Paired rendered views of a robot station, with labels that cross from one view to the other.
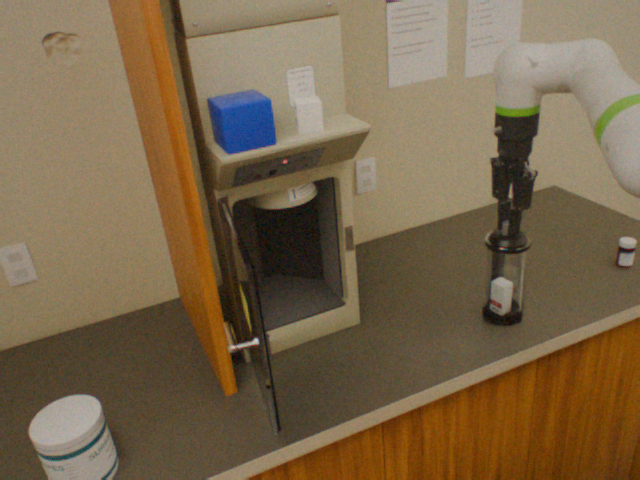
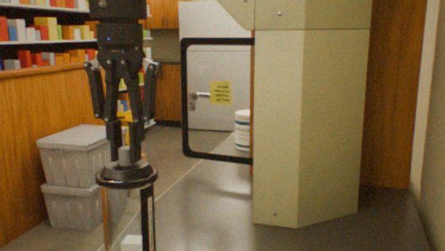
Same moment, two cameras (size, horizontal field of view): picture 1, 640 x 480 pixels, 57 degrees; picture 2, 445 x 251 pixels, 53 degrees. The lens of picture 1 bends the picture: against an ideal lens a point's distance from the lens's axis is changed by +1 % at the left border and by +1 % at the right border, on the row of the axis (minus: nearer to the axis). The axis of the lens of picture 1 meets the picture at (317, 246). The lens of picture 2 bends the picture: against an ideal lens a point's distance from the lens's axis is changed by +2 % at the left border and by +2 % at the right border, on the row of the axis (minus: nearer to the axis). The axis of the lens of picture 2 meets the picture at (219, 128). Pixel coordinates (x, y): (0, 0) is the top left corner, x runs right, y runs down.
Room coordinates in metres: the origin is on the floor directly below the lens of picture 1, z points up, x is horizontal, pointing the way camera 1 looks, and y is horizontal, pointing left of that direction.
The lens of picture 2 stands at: (1.84, -0.95, 1.41)
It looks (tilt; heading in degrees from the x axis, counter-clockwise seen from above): 12 degrees down; 128
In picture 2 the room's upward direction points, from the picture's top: straight up
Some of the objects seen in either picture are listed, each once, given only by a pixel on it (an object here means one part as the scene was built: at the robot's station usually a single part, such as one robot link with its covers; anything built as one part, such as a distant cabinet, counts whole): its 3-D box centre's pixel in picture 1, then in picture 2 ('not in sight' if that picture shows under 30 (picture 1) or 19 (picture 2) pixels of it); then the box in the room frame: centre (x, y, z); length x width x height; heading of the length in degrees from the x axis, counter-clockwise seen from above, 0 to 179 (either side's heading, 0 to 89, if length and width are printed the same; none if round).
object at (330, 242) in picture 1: (276, 237); not in sight; (1.33, 0.10, 1.19); 0.26 x 0.24 x 0.35; 112
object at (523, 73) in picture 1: (523, 77); not in sight; (1.25, -0.47, 1.55); 0.13 x 0.11 x 0.14; 79
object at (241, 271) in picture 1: (248, 315); (223, 101); (1.00, 0.15, 1.19); 0.30 x 0.01 x 0.40; 14
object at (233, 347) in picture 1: (239, 335); not in sight; (0.92, 0.17, 1.20); 0.10 x 0.05 x 0.03; 14
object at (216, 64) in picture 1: (269, 189); (315, 63); (1.33, 0.10, 1.33); 0.32 x 0.25 x 0.77; 112
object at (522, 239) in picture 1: (508, 234); (126, 165); (1.25, -0.46, 1.18); 0.09 x 0.09 x 0.07
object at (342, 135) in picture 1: (291, 157); (245, 10); (1.17, 0.03, 1.46); 0.32 x 0.12 x 0.10; 112
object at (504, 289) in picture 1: (505, 276); (129, 227); (1.25, -0.46, 1.06); 0.11 x 0.11 x 0.21
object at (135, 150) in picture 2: (504, 215); (135, 141); (1.27, -0.46, 1.22); 0.03 x 0.01 x 0.07; 112
